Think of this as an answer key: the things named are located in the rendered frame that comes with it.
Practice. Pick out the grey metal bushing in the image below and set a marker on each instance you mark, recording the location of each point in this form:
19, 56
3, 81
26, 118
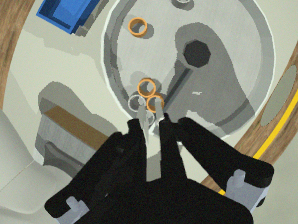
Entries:
179, 4
130, 103
151, 119

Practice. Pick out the blue crate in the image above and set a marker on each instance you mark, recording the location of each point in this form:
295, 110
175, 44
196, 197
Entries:
71, 13

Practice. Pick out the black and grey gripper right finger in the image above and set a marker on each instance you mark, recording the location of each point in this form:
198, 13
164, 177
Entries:
245, 179

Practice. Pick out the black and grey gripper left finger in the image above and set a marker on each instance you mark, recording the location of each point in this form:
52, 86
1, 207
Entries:
92, 183

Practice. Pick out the bronze bushing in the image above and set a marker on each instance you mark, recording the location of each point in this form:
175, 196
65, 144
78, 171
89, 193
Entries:
133, 22
152, 108
146, 94

